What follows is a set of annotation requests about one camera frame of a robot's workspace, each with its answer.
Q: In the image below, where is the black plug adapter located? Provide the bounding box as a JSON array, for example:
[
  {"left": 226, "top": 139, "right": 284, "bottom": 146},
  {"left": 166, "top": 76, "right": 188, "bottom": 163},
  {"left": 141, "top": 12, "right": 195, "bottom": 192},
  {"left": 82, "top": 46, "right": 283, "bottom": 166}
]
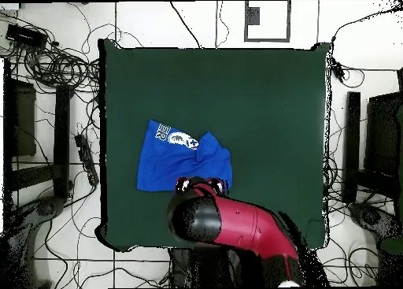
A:
[{"left": 330, "top": 57, "right": 347, "bottom": 83}]

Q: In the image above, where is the black metal frame stand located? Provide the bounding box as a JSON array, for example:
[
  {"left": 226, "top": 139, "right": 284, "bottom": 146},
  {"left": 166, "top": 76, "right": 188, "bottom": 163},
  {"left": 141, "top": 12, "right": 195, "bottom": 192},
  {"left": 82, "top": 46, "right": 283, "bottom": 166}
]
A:
[
  {"left": 2, "top": 57, "right": 74, "bottom": 205},
  {"left": 342, "top": 66, "right": 403, "bottom": 205}
]

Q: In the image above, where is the tangled black cable bundle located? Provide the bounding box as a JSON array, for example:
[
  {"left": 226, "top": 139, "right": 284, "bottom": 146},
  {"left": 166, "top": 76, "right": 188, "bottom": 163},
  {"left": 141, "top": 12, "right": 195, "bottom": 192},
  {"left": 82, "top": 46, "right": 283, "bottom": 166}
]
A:
[{"left": 0, "top": 9, "right": 102, "bottom": 94}]

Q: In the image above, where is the black power strip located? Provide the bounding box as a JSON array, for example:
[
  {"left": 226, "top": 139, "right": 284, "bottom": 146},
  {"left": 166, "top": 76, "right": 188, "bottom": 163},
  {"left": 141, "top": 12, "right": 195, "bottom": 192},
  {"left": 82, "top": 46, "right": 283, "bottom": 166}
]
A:
[{"left": 74, "top": 133, "right": 100, "bottom": 187}]

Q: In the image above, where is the blue printed T-shirt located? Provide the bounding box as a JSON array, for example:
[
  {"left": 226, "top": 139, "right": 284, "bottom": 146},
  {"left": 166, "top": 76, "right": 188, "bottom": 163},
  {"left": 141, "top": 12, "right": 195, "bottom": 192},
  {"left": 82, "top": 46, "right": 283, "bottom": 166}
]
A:
[{"left": 136, "top": 118, "right": 234, "bottom": 193}]

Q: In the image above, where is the dark grey floor stand base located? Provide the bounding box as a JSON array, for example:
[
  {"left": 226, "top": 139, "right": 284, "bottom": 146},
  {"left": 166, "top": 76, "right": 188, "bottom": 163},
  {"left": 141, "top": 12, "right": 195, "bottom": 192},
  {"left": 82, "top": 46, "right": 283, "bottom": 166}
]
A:
[
  {"left": 347, "top": 202, "right": 403, "bottom": 287},
  {"left": 0, "top": 195, "right": 67, "bottom": 289}
]

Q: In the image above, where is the black electronics box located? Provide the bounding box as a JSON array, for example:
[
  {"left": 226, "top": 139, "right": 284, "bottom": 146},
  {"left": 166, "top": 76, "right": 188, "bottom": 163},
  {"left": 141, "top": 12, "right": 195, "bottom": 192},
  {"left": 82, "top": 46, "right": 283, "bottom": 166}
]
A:
[{"left": 5, "top": 23, "right": 49, "bottom": 50}]

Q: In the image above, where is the dark green round object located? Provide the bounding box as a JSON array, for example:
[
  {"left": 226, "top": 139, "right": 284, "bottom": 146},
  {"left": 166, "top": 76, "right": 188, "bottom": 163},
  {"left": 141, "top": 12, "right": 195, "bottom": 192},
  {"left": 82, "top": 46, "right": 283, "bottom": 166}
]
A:
[{"left": 379, "top": 236, "right": 403, "bottom": 255}]

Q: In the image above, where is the black floor cable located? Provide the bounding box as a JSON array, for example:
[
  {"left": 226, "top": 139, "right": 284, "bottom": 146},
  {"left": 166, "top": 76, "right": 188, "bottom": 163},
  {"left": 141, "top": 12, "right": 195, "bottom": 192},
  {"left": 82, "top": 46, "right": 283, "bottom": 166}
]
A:
[{"left": 169, "top": 0, "right": 202, "bottom": 49}]

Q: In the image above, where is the small dark grey square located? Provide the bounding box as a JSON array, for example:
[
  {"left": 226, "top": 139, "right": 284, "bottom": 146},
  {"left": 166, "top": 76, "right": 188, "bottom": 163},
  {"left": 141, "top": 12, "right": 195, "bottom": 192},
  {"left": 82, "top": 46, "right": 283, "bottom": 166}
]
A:
[{"left": 246, "top": 6, "right": 261, "bottom": 26}]

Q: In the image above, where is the grey square floor frame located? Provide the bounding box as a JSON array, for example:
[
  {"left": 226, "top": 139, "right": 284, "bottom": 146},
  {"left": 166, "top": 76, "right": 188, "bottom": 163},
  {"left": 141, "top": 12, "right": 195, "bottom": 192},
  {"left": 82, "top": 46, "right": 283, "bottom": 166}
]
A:
[{"left": 244, "top": 0, "right": 291, "bottom": 43}]

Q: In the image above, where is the dark green table cloth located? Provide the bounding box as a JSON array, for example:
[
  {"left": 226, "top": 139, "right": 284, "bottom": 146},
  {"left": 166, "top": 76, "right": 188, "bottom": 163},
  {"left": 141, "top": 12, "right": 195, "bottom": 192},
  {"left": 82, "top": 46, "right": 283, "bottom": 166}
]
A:
[{"left": 95, "top": 38, "right": 331, "bottom": 253}]

